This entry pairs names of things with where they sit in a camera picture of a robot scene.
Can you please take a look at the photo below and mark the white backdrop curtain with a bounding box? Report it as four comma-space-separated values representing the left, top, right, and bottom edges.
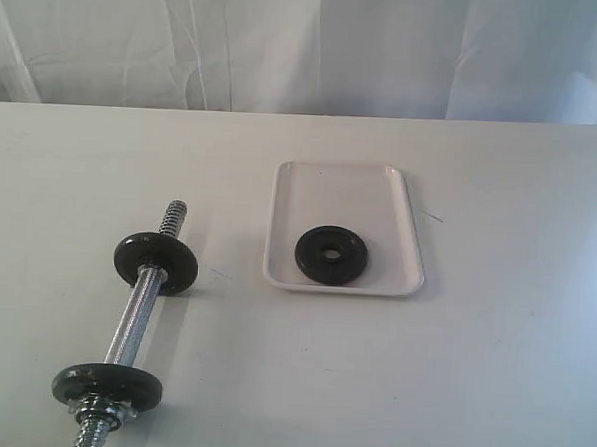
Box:
0, 0, 597, 124

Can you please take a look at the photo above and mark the chrome dumbbell bar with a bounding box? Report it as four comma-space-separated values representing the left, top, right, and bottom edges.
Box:
73, 200, 187, 447

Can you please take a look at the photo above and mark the black weight plate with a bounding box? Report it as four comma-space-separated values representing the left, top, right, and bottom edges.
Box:
51, 363, 163, 413
113, 231, 199, 297
294, 225, 369, 286

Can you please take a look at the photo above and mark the white plastic tray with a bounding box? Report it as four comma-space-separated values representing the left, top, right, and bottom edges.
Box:
263, 161, 425, 297

